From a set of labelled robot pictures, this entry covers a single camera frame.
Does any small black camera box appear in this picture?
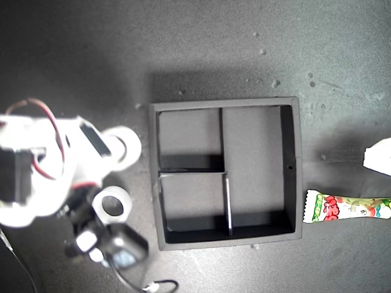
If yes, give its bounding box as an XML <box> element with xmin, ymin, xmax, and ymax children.
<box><xmin>105</xmin><ymin>224</ymin><xmax>150</xmax><ymax>271</ymax></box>

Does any red servo wire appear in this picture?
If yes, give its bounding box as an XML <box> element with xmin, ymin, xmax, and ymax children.
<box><xmin>5</xmin><ymin>98</ymin><xmax>67</xmax><ymax>181</ymax></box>

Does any black tray with wells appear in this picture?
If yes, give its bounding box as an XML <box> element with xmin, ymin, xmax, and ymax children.
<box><xmin>148</xmin><ymin>96</ymin><xmax>304</xmax><ymax>251</ymax></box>

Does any white tape roll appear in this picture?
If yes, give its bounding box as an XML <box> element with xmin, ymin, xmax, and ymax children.
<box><xmin>92</xmin><ymin>185</ymin><xmax>133</xmax><ymax>226</ymax></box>
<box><xmin>102</xmin><ymin>126</ymin><xmax>142</xmax><ymax>172</ymax></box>

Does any snack bar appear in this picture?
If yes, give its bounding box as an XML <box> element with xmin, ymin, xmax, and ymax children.
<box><xmin>302</xmin><ymin>189</ymin><xmax>391</xmax><ymax>224</ymax></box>

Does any thin grey cable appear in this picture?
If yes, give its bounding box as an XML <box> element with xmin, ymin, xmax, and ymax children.
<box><xmin>0</xmin><ymin>228</ymin><xmax>40</xmax><ymax>293</ymax></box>

